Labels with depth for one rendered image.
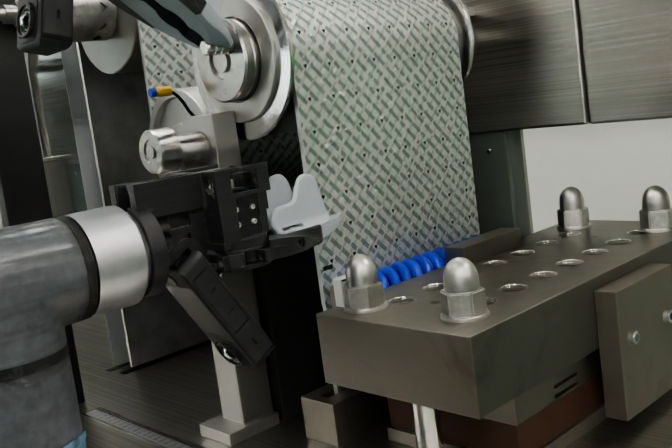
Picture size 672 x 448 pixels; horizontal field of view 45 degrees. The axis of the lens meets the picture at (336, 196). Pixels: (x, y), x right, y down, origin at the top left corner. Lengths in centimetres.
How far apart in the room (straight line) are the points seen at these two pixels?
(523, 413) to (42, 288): 36
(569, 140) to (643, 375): 294
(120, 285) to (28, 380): 9
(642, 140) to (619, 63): 261
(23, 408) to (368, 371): 26
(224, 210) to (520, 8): 46
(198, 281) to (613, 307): 33
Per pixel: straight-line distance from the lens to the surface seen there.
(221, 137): 76
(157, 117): 90
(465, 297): 61
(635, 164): 353
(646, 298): 75
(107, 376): 108
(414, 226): 82
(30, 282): 56
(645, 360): 76
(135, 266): 59
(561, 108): 93
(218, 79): 76
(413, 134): 83
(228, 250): 64
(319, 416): 76
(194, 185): 63
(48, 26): 63
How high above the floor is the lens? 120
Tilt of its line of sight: 7 degrees down
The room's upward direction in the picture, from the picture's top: 8 degrees counter-clockwise
